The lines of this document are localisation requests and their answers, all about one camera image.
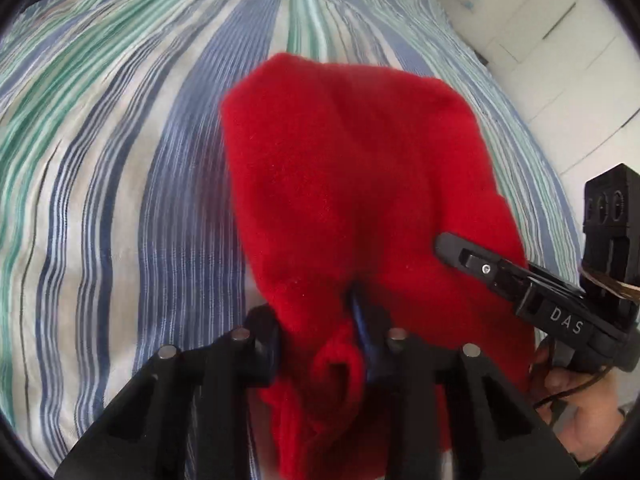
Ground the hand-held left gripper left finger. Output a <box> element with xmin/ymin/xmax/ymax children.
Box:
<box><xmin>54</xmin><ymin>305</ymin><xmax>281</xmax><ymax>480</ymax></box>

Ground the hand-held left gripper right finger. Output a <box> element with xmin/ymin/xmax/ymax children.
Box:
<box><xmin>345</xmin><ymin>285</ymin><xmax>581</xmax><ymax>480</ymax></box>

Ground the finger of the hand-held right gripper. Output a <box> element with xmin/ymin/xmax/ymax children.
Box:
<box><xmin>434</xmin><ymin>232</ymin><xmax>586</xmax><ymax>306</ymax></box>

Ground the red sweater with white print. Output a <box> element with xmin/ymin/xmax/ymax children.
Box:
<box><xmin>220</xmin><ymin>52</ymin><xmax>538</xmax><ymax>478</ymax></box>

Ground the person's right hand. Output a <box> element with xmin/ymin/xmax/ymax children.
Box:
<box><xmin>529</xmin><ymin>337</ymin><xmax>631</xmax><ymax>466</ymax></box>

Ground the striped bed sheet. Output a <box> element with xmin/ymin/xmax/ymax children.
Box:
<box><xmin>0</xmin><ymin>0</ymin><xmax>586</xmax><ymax>480</ymax></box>

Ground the white wardrobe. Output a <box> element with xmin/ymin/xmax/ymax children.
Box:
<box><xmin>480</xmin><ymin>0</ymin><xmax>640</xmax><ymax>173</ymax></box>

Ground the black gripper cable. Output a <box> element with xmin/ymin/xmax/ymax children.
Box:
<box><xmin>531</xmin><ymin>360</ymin><xmax>621</xmax><ymax>427</ymax></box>

